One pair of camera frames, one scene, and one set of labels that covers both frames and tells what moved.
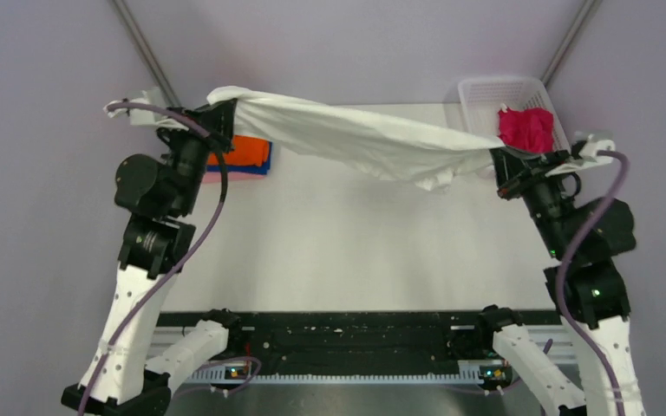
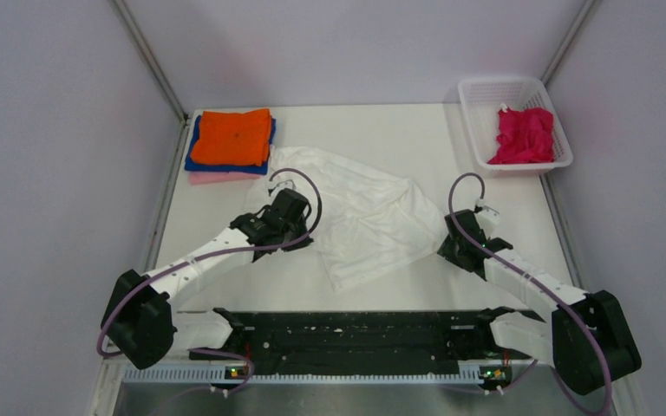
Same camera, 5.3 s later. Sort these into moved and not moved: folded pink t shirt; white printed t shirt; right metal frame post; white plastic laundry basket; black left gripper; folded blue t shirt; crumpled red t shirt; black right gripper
Moved: white printed t shirt; black right gripper; black left gripper
Not moved: crumpled red t shirt; folded pink t shirt; right metal frame post; folded blue t shirt; white plastic laundry basket
